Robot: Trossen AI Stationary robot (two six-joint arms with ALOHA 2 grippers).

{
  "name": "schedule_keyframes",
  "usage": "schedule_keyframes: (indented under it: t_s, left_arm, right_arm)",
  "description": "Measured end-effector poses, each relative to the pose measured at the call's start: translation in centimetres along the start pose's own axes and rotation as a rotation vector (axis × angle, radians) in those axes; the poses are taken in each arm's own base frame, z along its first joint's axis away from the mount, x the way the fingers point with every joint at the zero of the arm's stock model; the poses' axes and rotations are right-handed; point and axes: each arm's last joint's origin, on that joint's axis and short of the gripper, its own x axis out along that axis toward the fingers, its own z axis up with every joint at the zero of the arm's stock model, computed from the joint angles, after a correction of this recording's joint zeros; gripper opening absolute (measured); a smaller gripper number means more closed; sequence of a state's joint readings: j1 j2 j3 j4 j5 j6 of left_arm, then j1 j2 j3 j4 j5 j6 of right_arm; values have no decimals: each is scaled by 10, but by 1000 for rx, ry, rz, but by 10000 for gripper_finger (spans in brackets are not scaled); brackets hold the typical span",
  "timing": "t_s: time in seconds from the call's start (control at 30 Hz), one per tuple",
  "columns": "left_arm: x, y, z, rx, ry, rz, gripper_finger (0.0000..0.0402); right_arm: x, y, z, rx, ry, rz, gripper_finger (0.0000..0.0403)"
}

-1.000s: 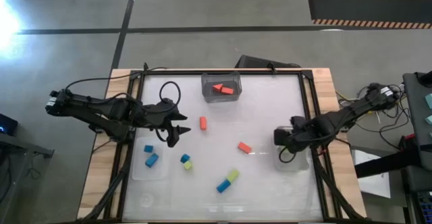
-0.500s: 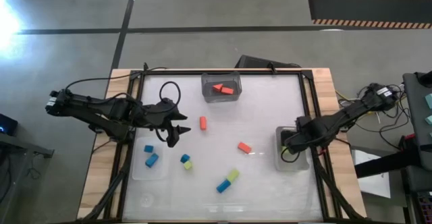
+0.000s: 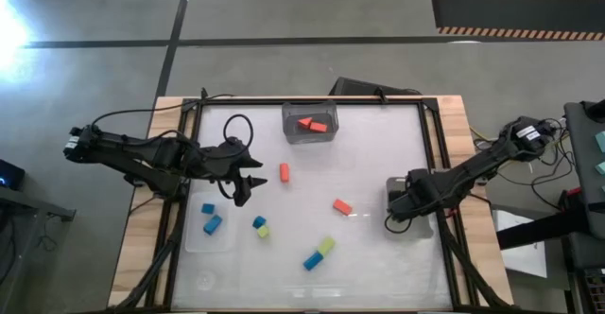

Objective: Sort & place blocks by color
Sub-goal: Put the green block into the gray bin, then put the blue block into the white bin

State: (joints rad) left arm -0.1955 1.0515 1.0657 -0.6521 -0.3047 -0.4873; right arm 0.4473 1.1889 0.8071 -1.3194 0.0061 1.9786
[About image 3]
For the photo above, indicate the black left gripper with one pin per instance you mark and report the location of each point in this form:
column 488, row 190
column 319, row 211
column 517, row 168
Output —
column 227, row 162

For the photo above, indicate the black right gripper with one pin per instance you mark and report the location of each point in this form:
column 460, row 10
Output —
column 413, row 196

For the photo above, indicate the orange foam cylinder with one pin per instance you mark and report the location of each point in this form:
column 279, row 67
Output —
column 284, row 173

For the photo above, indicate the blue foam cube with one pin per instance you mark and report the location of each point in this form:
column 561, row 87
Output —
column 258, row 221
column 208, row 208

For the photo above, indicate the green foam cube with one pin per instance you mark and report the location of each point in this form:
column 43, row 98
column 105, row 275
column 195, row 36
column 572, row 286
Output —
column 263, row 232

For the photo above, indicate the blue foam block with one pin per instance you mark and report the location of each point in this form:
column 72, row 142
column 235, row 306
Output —
column 212, row 224

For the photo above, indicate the orange triangular foam block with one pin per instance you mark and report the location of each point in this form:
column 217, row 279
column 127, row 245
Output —
column 305, row 123

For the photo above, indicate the green foam block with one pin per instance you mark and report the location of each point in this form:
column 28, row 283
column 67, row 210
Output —
column 326, row 246

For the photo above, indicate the blue foam cylinder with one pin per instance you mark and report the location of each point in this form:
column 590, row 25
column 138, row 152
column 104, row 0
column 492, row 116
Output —
column 313, row 260

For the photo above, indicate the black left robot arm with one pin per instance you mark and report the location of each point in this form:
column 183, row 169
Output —
column 142, row 151

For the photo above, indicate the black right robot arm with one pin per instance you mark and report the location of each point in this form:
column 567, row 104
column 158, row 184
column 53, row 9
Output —
column 472, row 172

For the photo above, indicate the clear plastic bin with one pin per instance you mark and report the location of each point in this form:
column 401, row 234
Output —
column 418, row 231
column 326, row 136
column 222, row 243

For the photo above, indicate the white paper sheet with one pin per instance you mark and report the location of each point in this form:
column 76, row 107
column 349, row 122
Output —
column 524, row 259

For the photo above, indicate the black bar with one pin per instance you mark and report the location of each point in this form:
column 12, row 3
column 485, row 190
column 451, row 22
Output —
column 539, row 231

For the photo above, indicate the teal foam block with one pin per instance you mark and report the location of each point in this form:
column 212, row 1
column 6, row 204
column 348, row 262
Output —
column 601, row 168
column 601, row 142

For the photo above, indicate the dark storage crate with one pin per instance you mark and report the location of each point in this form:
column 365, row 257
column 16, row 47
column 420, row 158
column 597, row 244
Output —
column 596, row 290

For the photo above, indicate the black hazard-striped floor mat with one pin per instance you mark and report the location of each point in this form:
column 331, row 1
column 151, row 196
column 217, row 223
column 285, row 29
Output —
column 515, row 11

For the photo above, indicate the black computer with blue light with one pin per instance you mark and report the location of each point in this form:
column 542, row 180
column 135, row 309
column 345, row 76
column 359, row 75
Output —
column 10, row 174

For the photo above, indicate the black metal table frame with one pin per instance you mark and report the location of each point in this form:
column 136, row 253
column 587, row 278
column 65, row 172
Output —
column 227, row 101

